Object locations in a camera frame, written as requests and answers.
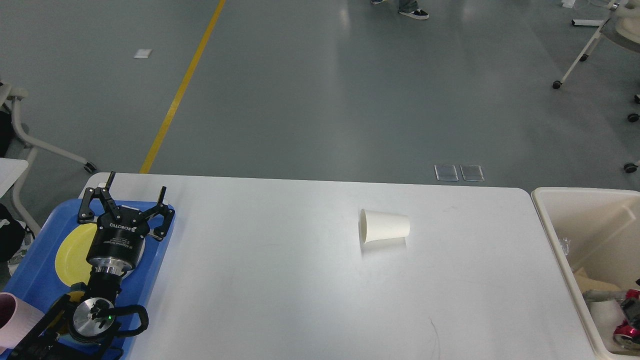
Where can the beige plastic bin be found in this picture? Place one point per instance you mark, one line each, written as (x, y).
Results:
(595, 229)

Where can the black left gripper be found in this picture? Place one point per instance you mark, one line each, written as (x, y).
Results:
(117, 243)

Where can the white side table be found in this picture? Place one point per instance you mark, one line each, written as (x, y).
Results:
(10, 170)

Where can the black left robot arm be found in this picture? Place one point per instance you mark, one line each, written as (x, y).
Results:
(91, 272)

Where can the right floor socket cover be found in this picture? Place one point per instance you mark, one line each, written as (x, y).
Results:
(472, 173)

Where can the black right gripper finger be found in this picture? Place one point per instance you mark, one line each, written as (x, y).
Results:
(630, 308)

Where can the pink ribbed cup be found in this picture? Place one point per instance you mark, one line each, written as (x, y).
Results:
(17, 318)

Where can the upright-lying white paper cup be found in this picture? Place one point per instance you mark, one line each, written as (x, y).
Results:
(376, 226)

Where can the floor socket cover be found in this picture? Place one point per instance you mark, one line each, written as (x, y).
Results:
(472, 173)
(446, 172)

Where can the black sneaker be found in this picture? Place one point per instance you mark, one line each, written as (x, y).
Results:
(418, 14)

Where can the crushed red soda can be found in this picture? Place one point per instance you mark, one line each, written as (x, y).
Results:
(628, 336)

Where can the left floor socket cover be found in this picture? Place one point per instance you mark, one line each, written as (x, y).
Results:
(446, 172)

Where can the yellow plastic plate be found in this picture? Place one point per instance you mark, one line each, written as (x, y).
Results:
(70, 262)

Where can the white chair base left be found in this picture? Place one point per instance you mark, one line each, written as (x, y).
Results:
(16, 95)

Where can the crushed white paper cup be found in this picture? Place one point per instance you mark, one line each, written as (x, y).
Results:
(607, 315)

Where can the brown paper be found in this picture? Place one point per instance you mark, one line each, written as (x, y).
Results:
(585, 283)

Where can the white rolling stand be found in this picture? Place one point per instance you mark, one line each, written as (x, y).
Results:
(621, 28)

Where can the silver foil bag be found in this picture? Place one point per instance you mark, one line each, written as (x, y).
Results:
(595, 295)

